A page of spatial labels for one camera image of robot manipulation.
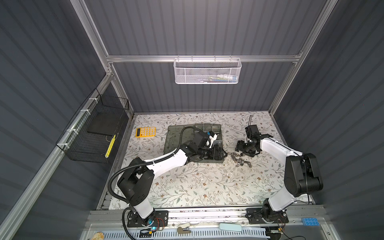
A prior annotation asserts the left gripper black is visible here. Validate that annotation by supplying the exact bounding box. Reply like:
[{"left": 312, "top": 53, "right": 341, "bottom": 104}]
[{"left": 196, "top": 146, "right": 227, "bottom": 160}]

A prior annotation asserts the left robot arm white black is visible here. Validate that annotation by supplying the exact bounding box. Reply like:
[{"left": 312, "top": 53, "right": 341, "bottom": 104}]
[{"left": 108, "top": 126, "right": 228, "bottom": 225}]

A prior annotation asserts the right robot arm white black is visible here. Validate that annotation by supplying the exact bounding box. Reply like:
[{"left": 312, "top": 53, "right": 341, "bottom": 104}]
[{"left": 235, "top": 125, "right": 324, "bottom": 222}]

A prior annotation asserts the pile of screws and nuts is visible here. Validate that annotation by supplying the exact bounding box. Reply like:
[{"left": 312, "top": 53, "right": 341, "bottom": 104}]
[{"left": 230, "top": 153, "right": 252, "bottom": 168}]

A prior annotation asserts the floral patterned table mat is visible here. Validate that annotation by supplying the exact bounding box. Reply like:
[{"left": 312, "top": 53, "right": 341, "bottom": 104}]
[{"left": 122, "top": 112, "right": 285, "bottom": 208}]

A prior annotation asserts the clear green compartment organizer box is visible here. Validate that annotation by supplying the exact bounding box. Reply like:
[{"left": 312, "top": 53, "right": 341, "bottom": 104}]
[{"left": 164, "top": 123, "right": 228, "bottom": 164}]

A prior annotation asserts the yellow calculator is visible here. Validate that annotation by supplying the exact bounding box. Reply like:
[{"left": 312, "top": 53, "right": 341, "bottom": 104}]
[{"left": 135, "top": 127, "right": 157, "bottom": 138}]

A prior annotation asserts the light blue oval object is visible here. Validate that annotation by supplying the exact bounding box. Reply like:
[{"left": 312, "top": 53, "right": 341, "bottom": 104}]
[{"left": 219, "top": 223, "right": 242, "bottom": 233}]

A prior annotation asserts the beige tape dispenser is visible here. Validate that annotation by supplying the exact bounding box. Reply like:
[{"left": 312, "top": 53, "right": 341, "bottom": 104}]
[{"left": 177, "top": 223, "right": 191, "bottom": 235}]

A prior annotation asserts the blue lego brick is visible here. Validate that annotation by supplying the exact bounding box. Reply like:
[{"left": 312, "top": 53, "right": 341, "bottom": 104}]
[{"left": 302, "top": 218, "right": 320, "bottom": 227}]

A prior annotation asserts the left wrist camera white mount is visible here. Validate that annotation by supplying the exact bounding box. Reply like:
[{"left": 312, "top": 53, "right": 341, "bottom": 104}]
[{"left": 206, "top": 131, "right": 218, "bottom": 148}]

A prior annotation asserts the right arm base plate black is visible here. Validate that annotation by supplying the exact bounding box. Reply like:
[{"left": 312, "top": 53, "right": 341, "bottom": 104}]
[{"left": 245, "top": 208, "right": 289, "bottom": 224}]

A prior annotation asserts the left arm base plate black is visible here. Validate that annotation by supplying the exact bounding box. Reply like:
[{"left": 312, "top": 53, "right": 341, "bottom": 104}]
[{"left": 127, "top": 210, "right": 169, "bottom": 228}]

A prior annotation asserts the white wire mesh basket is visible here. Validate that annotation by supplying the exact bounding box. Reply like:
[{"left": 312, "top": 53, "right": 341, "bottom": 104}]
[{"left": 173, "top": 58, "right": 242, "bottom": 85}]

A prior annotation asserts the black corrugated cable hose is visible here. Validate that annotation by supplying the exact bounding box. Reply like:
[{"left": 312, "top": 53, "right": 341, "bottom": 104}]
[{"left": 107, "top": 125, "right": 205, "bottom": 240}]

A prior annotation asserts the black wire mesh basket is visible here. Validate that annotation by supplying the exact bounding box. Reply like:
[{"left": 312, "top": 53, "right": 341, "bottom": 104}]
[{"left": 56, "top": 90, "right": 130, "bottom": 164}]

